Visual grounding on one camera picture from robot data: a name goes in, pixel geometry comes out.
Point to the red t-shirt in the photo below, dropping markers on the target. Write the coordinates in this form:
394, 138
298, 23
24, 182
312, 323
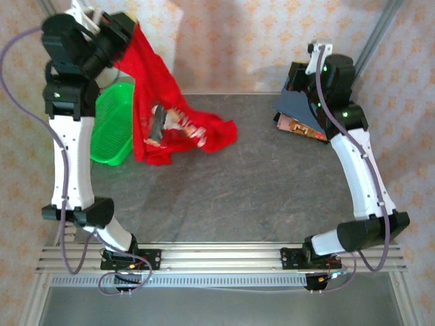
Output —
153, 78

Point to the stack of folded clothes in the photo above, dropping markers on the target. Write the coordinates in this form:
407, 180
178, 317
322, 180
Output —
295, 108

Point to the patterned folded t-shirt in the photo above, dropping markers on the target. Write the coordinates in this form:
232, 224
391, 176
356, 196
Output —
299, 129

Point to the green plastic basket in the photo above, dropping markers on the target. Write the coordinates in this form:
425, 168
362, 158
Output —
112, 136

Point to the aluminium frame post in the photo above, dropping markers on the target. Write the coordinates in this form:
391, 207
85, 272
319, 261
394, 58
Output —
381, 27
46, 5

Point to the aluminium table side rail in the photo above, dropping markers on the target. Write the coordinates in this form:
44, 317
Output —
66, 234

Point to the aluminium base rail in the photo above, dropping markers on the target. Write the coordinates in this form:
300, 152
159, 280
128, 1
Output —
221, 258

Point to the aluminium frame leg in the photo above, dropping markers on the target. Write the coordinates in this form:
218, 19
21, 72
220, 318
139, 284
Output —
404, 299
35, 299

